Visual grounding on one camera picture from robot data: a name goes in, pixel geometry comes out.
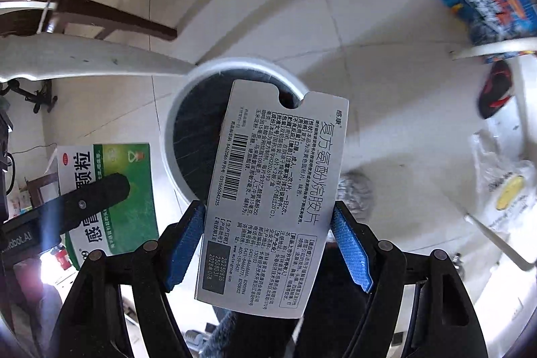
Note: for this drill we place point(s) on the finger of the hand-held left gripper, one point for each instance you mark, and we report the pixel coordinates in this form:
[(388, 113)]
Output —
[(92, 198)]

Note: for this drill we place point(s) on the white trash bin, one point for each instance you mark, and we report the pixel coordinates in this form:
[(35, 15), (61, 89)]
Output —
[(197, 131)]

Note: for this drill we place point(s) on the black red shoe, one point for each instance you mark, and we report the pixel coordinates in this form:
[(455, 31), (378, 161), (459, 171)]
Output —
[(495, 93)]

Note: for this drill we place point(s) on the white plastic bag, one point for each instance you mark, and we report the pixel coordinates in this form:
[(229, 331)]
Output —
[(503, 182)]

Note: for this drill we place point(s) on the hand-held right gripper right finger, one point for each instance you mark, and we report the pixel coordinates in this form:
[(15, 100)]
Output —
[(351, 247)]

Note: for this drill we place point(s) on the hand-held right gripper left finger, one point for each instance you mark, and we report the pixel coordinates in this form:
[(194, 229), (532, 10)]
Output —
[(184, 242)]

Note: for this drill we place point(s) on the green white medicine box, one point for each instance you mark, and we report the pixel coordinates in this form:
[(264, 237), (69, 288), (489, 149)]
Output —
[(140, 207)]

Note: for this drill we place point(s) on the grey fuzzy slipper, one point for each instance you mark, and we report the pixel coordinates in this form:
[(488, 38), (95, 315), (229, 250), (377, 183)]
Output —
[(356, 194)]

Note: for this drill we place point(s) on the black exercise machine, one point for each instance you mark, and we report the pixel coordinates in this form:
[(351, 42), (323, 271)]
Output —
[(29, 96)]

